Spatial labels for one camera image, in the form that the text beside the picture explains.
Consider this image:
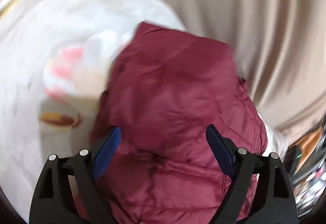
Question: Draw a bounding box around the maroon quilted puffer jacket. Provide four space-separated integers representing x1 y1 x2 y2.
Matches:
90 22 268 223

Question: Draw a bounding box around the orange-brown hanging garment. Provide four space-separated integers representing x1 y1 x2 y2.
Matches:
293 128 323 156

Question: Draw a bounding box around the white floral fleece blanket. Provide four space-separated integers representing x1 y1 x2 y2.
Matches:
0 0 289 217

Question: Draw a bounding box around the beige draped curtain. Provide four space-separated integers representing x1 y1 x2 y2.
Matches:
164 0 325 137

